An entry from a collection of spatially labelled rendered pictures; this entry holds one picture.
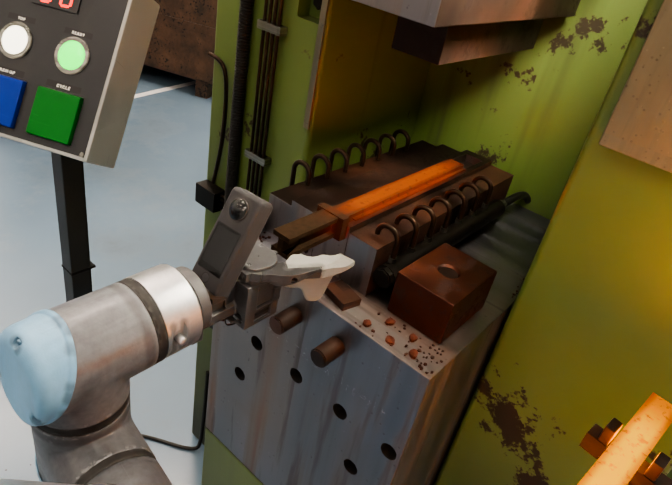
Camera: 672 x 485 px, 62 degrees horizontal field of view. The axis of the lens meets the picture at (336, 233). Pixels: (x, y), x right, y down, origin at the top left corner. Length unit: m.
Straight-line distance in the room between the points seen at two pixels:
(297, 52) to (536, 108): 0.45
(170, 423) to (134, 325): 1.23
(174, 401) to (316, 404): 1.01
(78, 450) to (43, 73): 0.60
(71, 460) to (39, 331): 0.13
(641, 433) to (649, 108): 0.32
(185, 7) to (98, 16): 3.00
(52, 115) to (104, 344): 0.51
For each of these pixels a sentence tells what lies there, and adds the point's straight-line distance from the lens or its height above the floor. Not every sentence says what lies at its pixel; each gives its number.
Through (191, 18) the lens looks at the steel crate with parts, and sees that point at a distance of 3.95.
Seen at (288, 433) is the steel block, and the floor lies 0.64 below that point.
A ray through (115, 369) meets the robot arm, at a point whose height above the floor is 0.98.
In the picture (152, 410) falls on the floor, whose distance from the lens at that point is 1.79.
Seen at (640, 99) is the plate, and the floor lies 1.24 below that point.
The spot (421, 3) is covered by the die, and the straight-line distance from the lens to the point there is 0.62.
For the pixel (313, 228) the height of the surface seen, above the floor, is 1.01.
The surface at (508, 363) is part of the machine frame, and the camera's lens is 0.86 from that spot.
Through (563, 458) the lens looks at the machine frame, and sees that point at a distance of 0.92.
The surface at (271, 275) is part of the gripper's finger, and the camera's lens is 0.62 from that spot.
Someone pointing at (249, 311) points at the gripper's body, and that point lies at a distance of 0.64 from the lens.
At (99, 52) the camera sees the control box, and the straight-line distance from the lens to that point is 0.95.
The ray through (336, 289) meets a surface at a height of 0.93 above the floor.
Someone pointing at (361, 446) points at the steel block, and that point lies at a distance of 0.82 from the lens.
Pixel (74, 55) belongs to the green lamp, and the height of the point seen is 1.09.
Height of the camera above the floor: 1.37
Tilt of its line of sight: 31 degrees down
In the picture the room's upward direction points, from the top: 12 degrees clockwise
